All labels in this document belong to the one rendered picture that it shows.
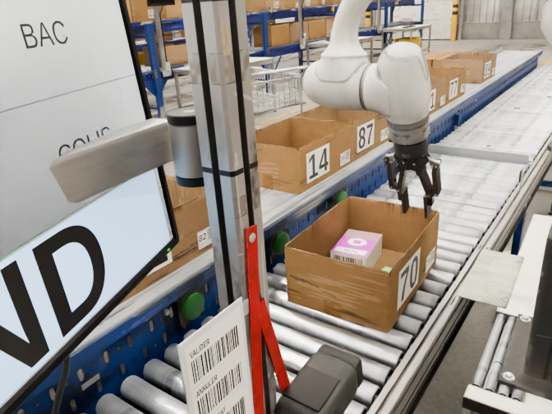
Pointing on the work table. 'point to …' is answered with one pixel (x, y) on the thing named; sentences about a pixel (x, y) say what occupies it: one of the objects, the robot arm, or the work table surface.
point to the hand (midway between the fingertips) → (416, 203)
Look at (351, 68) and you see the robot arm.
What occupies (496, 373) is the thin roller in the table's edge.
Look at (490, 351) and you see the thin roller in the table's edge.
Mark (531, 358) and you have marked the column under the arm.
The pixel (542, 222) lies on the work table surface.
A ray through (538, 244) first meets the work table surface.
